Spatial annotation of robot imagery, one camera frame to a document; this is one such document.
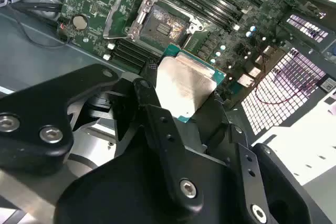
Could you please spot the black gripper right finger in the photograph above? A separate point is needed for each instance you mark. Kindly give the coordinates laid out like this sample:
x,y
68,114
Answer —
x,y
256,190

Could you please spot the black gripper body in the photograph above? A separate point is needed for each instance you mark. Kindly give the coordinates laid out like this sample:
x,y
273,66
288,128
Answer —
x,y
118,195

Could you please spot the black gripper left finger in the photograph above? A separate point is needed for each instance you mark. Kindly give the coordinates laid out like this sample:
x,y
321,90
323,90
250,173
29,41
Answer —
x,y
34,108

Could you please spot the metal socket cover frame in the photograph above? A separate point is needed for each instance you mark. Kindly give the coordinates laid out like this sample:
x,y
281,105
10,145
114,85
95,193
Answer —
x,y
113,15

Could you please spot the silver CPU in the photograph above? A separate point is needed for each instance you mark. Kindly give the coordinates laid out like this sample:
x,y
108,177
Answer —
x,y
183,85

